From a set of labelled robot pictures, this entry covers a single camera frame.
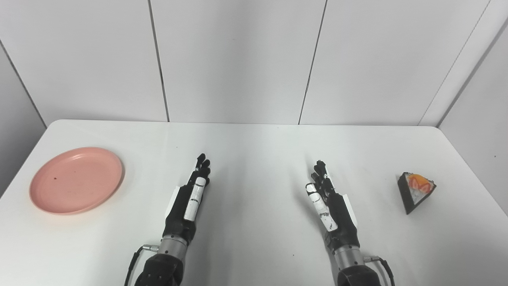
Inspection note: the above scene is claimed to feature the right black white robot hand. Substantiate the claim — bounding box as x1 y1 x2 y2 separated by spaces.
305 160 360 252

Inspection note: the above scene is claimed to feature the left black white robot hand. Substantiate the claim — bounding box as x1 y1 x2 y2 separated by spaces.
162 153 211 245

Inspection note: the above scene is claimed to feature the cake slice with fruit topping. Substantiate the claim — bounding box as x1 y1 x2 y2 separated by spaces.
397 172 437 215

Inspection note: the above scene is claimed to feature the pink round plate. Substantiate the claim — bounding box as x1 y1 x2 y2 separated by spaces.
29 147 125 215

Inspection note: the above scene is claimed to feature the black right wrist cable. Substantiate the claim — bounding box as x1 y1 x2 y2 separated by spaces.
364 255 396 286

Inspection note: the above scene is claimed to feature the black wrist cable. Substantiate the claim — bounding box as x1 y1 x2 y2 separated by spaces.
364 255 396 286
124 244 160 286

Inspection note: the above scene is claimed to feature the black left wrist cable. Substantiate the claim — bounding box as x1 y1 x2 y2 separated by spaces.
124 244 160 286

